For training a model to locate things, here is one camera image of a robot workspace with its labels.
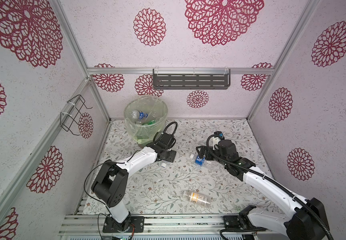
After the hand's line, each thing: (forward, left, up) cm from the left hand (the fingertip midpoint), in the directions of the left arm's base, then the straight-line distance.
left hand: (169, 155), depth 90 cm
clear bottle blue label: (+22, +21, +13) cm, 33 cm away
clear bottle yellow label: (-25, -18, -2) cm, 31 cm away
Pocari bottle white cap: (+2, -14, -4) cm, 15 cm away
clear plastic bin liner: (+26, +16, +6) cm, 31 cm away
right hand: (-1, -18, +12) cm, 22 cm away
